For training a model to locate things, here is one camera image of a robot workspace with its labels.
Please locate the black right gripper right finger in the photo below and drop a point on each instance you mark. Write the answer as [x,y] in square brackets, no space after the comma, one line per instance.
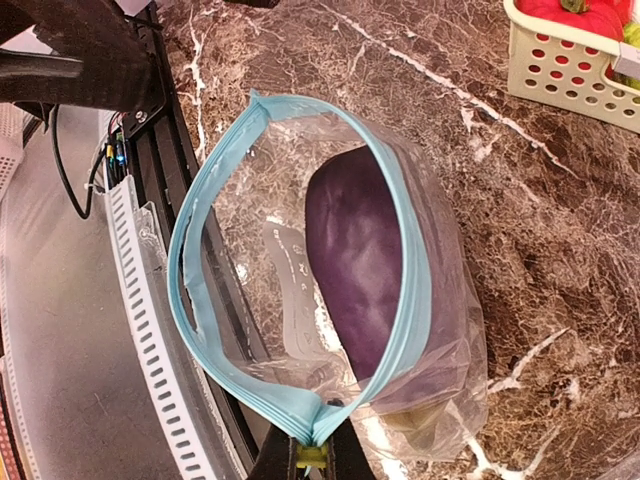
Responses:
[346,457]

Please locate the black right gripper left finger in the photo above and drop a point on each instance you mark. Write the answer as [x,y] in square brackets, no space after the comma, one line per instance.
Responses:
[276,459]

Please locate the clear zip bag blue zipper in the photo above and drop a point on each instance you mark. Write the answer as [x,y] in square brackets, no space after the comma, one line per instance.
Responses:
[249,309]

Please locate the purple eggplant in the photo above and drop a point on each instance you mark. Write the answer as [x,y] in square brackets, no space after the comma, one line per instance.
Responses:
[354,250]

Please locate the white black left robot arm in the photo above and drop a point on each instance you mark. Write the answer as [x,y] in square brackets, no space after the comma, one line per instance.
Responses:
[94,54]

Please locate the pale green plastic basket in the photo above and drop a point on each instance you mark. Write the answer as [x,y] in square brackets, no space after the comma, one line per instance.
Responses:
[565,67]

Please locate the red bell pepper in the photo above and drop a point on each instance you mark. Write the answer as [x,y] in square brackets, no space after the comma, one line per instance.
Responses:
[605,18]

